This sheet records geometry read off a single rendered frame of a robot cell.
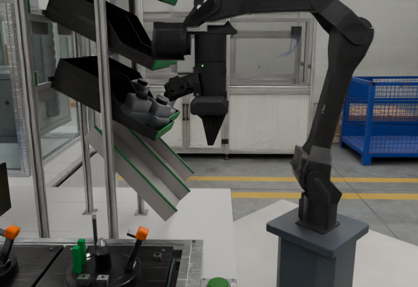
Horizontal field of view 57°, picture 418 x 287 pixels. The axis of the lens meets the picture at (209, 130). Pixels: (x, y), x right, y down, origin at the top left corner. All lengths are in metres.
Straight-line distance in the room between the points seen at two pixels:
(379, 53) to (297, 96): 5.26
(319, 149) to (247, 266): 0.42
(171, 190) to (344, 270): 0.49
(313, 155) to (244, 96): 3.94
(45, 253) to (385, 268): 0.80
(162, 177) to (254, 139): 3.74
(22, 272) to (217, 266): 0.45
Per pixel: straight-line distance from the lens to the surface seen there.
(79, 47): 1.24
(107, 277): 0.75
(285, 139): 4.81
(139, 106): 0.92
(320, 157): 0.73
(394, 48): 9.92
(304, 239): 0.75
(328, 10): 0.71
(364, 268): 1.10
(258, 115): 4.70
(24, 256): 0.94
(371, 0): 9.72
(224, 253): 1.09
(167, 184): 1.07
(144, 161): 1.07
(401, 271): 1.12
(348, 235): 0.79
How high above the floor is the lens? 1.41
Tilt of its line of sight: 13 degrees down
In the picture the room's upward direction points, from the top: straight up
